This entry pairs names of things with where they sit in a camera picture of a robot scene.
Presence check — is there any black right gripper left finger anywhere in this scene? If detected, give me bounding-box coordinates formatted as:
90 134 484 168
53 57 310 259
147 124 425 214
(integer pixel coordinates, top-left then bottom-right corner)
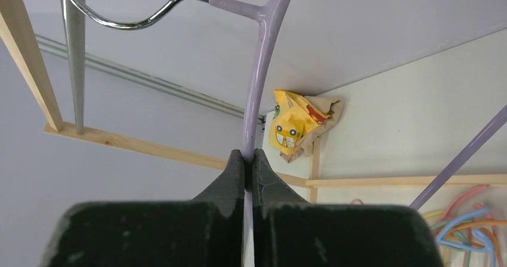
40 150 245 266

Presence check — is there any thin pink wire hanger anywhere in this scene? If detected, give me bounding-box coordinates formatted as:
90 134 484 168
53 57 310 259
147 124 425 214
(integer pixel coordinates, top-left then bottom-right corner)
350 199 364 205

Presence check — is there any yellow hanger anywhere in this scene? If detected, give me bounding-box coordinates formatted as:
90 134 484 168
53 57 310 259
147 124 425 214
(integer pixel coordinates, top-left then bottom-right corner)
423 209 445 220

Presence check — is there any orange hanger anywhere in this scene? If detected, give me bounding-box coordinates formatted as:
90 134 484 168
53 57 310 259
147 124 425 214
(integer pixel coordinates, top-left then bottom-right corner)
437 219 506 266

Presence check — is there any green hanger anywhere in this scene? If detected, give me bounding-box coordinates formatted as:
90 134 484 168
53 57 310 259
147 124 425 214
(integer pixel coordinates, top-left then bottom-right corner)
430 219 472 267

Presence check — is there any yellow printed cloth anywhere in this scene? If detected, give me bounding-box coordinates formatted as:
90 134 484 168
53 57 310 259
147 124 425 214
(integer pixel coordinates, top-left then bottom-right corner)
268 90 334 155

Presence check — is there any beige cloth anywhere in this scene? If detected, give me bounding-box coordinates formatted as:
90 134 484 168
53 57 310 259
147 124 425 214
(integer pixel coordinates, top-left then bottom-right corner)
279 96 344 163

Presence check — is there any purple hanger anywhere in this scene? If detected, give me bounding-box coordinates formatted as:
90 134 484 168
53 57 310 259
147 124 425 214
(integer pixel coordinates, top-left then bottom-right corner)
55 0 507 243

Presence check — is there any blue hanger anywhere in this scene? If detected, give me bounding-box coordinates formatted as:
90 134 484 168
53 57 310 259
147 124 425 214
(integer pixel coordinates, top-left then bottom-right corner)
430 205 506 266

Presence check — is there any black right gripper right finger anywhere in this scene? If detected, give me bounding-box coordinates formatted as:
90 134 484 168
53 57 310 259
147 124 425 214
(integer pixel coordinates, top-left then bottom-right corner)
252 149 443 266

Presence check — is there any wooden hanger rack frame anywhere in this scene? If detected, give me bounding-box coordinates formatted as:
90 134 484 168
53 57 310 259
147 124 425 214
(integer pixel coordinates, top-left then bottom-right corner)
1 0 506 195

